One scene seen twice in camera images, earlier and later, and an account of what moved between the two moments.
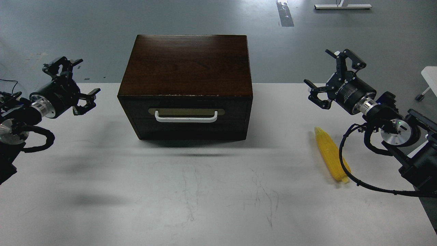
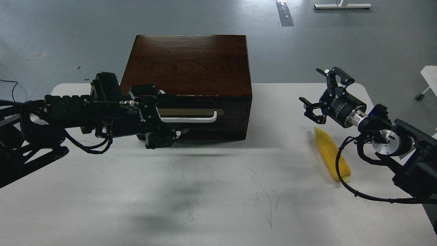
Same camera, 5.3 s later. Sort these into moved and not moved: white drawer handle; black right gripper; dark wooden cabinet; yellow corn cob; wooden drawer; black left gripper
Moved: black left gripper; black right gripper
Not moved: yellow corn cob; white drawer handle; dark wooden cabinet; wooden drawer
